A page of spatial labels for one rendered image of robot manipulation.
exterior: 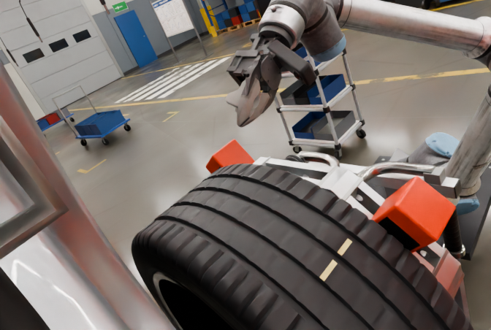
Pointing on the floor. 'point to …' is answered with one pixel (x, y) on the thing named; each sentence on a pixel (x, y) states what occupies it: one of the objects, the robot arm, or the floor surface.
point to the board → (174, 17)
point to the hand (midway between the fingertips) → (245, 120)
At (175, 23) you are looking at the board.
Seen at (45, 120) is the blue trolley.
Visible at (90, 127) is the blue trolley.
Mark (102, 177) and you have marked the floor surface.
